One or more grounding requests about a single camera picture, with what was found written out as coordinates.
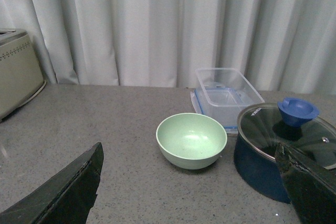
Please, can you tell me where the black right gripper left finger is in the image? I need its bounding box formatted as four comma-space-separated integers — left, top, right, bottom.
1, 142, 104, 223

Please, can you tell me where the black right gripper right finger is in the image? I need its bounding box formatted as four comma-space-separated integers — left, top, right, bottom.
275, 143, 335, 223

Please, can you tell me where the green bowl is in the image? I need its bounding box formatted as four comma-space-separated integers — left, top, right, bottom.
156, 113, 227, 170

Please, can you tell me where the glass lid with blue knob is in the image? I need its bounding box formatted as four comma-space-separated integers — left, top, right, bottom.
237, 98, 335, 170

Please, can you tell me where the dark blue pot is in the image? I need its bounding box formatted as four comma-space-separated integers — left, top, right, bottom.
233, 129, 292, 204

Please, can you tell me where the blue-rimmed container lid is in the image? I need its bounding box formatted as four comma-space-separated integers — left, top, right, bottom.
191, 88, 243, 134

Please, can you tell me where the cream toaster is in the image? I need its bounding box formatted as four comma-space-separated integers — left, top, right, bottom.
1, 29, 47, 119

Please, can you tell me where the clear plastic container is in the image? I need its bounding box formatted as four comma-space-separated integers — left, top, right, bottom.
195, 68, 265, 127

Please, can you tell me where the white curtain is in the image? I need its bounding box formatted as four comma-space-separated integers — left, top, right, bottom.
1, 0, 335, 94

